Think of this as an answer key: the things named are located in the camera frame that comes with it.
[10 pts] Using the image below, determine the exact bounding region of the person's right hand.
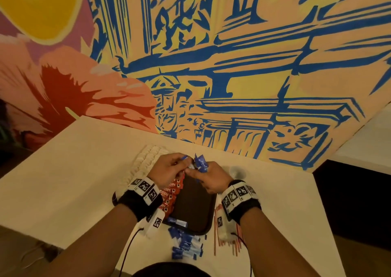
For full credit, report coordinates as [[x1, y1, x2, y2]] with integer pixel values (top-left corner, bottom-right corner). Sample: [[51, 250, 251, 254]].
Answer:
[[185, 161, 234, 195]]

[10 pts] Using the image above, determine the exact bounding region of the person's left hand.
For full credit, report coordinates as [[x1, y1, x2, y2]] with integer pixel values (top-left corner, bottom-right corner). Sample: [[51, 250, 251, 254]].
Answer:
[[148, 153, 191, 191]]

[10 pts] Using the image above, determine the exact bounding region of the pile of blue Equal sachets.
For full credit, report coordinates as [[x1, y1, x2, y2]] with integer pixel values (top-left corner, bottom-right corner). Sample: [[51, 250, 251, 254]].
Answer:
[[192, 154, 210, 173]]

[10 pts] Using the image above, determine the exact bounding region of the row of red Nescafe sachets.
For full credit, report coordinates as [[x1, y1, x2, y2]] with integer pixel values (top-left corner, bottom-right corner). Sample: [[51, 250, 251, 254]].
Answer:
[[158, 173, 185, 216]]

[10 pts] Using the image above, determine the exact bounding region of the row of tea bags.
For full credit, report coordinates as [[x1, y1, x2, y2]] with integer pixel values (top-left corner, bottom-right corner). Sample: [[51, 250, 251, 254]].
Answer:
[[112, 144, 169, 204]]

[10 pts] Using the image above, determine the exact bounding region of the dark brown tray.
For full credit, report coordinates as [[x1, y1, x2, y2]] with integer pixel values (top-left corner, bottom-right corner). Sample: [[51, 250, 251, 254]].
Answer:
[[162, 164, 217, 236]]

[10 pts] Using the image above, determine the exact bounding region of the bundle of red stir sticks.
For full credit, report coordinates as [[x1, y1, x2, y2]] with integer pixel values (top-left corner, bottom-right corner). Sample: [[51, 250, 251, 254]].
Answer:
[[213, 203, 245, 256]]

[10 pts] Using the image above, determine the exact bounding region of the person's right forearm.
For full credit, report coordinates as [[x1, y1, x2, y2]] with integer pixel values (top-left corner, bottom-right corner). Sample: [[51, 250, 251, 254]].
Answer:
[[239, 208, 321, 277]]

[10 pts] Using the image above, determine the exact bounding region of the person's left forearm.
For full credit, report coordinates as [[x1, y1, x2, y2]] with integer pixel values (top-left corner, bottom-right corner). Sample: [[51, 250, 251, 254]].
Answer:
[[55, 203, 138, 277]]

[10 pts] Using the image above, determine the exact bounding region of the small white cup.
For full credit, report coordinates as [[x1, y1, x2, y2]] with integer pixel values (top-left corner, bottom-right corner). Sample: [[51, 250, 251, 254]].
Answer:
[[227, 165, 246, 181]]

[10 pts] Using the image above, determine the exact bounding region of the black right wristband with markers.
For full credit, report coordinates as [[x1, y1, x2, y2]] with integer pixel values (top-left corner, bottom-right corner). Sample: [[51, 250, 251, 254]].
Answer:
[[220, 180, 262, 224]]

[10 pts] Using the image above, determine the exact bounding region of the black wristband with markers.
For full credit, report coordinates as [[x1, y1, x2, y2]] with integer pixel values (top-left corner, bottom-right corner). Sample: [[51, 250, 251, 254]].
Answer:
[[117, 177, 165, 221], [220, 180, 262, 224]]

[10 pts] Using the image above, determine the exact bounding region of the black left wristband with markers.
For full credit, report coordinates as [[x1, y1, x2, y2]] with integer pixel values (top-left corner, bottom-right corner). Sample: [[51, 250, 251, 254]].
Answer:
[[117, 177, 165, 221]]

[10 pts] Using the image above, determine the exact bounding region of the black clothing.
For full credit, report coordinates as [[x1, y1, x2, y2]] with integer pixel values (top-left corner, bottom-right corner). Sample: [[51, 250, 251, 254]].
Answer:
[[131, 262, 211, 277]]

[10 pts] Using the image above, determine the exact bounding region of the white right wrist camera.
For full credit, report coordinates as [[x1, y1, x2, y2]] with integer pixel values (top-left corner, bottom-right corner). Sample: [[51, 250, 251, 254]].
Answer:
[[214, 203, 237, 243]]

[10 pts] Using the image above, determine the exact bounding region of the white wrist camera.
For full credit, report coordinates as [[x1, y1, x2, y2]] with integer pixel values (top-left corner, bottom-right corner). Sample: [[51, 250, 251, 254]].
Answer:
[[145, 208, 166, 238], [214, 203, 237, 243]]

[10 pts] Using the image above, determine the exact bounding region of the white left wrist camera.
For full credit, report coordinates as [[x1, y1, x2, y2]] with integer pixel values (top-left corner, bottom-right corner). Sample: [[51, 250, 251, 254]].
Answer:
[[145, 208, 166, 238]]

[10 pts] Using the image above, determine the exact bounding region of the black right camera cable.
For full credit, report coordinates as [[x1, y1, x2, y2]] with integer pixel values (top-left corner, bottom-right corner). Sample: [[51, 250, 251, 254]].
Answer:
[[235, 234, 254, 277]]

